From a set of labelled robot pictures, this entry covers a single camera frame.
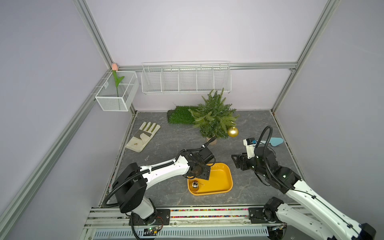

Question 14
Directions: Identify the silver ball ornament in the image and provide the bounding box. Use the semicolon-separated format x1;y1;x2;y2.
191;181;204;193

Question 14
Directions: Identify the gold ball ornament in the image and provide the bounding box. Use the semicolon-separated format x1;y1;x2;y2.
227;127;239;138

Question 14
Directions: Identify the small green christmas tree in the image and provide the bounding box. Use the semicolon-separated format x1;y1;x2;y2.
188;90;239;139

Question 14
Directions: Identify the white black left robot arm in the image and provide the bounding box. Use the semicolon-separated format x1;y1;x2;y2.
101;138;216;225

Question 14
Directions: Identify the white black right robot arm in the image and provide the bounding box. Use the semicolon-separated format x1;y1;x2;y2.
231;126;377;240

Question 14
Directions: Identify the yellow plastic tray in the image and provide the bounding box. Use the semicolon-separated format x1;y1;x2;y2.
188;163;234;196

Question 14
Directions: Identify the teal plastic scoop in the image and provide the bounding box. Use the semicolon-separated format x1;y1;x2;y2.
255;138;284;147

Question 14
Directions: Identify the green artificial grass mat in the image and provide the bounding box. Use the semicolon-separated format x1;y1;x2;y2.
167;106;198;125

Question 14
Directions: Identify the cream work glove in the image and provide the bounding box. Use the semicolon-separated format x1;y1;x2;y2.
125;122;161;153

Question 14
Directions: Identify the small green circuit board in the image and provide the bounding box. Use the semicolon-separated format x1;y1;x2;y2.
143;228;158;237

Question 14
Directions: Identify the small white mesh basket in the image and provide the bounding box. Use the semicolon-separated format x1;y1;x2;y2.
95;71;139;112

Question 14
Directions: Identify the pink artificial tulip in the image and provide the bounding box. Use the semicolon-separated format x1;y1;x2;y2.
112;63;125;97

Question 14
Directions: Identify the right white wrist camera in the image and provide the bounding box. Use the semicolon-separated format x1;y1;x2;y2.
243;138;257;159

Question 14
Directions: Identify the long white wire basket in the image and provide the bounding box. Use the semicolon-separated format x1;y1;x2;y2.
142;61;232;94

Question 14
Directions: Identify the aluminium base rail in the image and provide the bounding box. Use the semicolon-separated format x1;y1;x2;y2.
79;203;346;240

